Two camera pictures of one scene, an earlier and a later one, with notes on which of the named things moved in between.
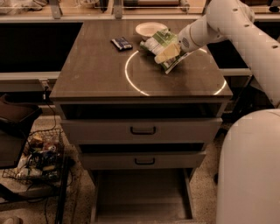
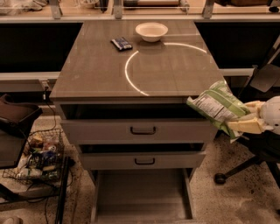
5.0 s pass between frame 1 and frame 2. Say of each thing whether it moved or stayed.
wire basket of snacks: stayed
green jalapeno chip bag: moved
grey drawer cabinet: stayed
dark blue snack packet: stayed
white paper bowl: stayed
